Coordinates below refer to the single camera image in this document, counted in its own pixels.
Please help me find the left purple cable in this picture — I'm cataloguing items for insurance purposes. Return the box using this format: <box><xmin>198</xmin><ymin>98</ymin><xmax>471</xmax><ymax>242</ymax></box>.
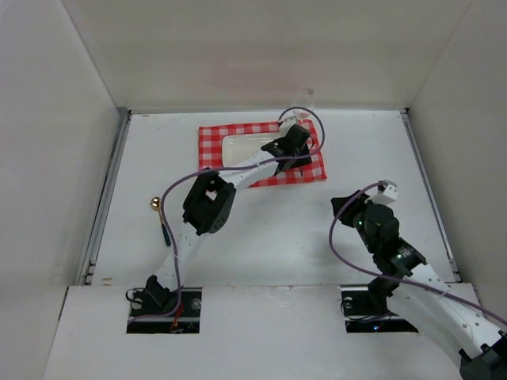
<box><xmin>128</xmin><ymin>107</ymin><xmax>326</xmax><ymax>322</ymax></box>

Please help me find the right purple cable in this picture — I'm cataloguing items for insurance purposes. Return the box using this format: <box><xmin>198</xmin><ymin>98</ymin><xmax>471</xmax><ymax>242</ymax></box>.
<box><xmin>328</xmin><ymin>180</ymin><xmax>507</xmax><ymax>329</ymax></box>

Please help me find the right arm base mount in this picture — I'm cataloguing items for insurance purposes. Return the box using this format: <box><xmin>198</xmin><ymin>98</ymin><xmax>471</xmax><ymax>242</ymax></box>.
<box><xmin>340</xmin><ymin>279</ymin><xmax>418</xmax><ymax>333</ymax></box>

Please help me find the clear wine glass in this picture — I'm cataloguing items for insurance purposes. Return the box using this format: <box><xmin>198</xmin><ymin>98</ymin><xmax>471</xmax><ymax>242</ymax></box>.
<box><xmin>292</xmin><ymin>85</ymin><xmax>314</xmax><ymax>120</ymax></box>

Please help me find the white rectangular plate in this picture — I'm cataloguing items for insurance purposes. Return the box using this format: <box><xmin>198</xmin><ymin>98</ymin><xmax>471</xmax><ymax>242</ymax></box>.
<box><xmin>221</xmin><ymin>132</ymin><xmax>280</xmax><ymax>166</ymax></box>

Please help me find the red white checkered cloth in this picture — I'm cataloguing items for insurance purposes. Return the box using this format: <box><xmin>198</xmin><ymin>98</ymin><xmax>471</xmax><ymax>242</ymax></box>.
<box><xmin>197</xmin><ymin>121</ymin><xmax>327</xmax><ymax>188</ymax></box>

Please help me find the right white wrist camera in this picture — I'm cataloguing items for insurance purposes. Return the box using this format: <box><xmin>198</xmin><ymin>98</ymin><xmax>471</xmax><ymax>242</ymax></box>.
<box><xmin>371</xmin><ymin>180</ymin><xmax>398</xmax><ymax>206</ymax></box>

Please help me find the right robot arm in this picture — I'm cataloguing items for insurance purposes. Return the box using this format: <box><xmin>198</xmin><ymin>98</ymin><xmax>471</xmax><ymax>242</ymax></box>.
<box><xmin>331</xmin><ymin>184</ymin><xmax>506</xmax><ymax>379</ymax></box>

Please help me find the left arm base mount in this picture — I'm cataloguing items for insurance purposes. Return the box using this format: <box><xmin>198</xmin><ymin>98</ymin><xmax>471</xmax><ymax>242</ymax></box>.
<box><xmin>125</xmin><ymin>288</ymin><xmax>202</xmax><ymax>335</ymax></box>

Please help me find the teal handled knife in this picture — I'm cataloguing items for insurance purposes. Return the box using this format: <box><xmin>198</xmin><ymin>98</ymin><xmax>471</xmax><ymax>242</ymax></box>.
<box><xmin>161</xmin><ymin>222</ymin><xmax>171</xmax><ymax>247</ymax></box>

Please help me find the gold spoon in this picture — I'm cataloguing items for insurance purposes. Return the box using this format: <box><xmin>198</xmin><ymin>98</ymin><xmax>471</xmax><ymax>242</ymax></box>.
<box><xmin>150</xmin><ymin>197</ymin><xmax>163</xmax><ymax>222</ymax></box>

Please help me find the purple cable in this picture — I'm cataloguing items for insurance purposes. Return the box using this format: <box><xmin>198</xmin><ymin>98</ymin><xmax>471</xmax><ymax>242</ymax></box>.
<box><xmin>328</xmin><ymin>180</ymin><xmax>507</xmax><ymax>329</ymax></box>
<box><xmin>128</xmin><ymin>107</ymin><xmax>326</xmax><ymax>322</ymax></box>

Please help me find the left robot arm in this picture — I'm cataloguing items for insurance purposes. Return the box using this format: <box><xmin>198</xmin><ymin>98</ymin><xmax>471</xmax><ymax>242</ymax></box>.
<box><xmin>138</xmin><ymin>121</ymin><xmax>311</xmax><ymax>316</ymax></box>

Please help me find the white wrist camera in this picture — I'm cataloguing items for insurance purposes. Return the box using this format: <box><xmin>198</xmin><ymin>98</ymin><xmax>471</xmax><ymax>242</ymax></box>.
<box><xmin>279</xmin><ymin>121</ymin><xmax>294</xmax><ymax>135</ymax></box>
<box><xmin>371</xmin><ymin>180</ymin><xmax>398</xmax><ymax>206</ymax></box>

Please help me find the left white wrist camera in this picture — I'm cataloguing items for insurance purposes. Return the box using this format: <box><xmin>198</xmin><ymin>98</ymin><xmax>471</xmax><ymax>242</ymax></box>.
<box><xmin>279</xmin><ymin>121</ymin><xmax>294</xmax><ymax>135</ymax></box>

